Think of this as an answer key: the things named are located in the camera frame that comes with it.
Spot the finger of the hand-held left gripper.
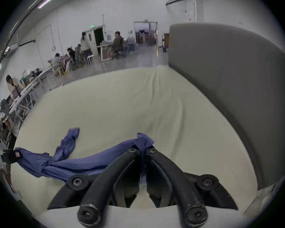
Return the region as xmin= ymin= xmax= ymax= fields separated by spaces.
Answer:
xmin=2 ymin=149 xmax=22 ymax=164

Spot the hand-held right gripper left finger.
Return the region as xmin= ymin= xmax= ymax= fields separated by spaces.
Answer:
xmin=47 ymin=148 xmax=141 ymax=227

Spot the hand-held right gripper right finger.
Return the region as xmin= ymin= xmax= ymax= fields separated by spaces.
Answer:
xmin=146 ymin=147 xmax=238 ymax=227

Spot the dark blue shirt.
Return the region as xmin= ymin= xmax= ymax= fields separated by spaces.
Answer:
xmin=14 ymin=127 xmax=155 ymax=183

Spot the row of tables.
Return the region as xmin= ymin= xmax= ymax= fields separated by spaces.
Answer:
xmin=8 ymin=67 xmax=53 ymax=123

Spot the bed with beige sheet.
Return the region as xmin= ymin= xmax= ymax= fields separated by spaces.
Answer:
xmin=11 ymin=65 xmax=258 ymax=223

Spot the grey padded headboard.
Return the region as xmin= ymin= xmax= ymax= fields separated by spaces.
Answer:
xmin=168 ymin=23 xmax=285 ymax=192

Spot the group of people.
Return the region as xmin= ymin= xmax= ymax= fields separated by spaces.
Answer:
xmin=50 ymin=44 xmax=83 ymax=71

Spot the white stool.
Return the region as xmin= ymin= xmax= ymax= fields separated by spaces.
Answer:
xmin=87 ymin=54 xmax=97 ymax=67

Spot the black office chair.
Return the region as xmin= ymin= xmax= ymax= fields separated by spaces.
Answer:
xmin=111 ymin=38 xmax=127 ymax=59

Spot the white desk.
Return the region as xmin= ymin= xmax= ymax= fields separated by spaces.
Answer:
xmin=96 ymin=43 xmax=113 ymax=62

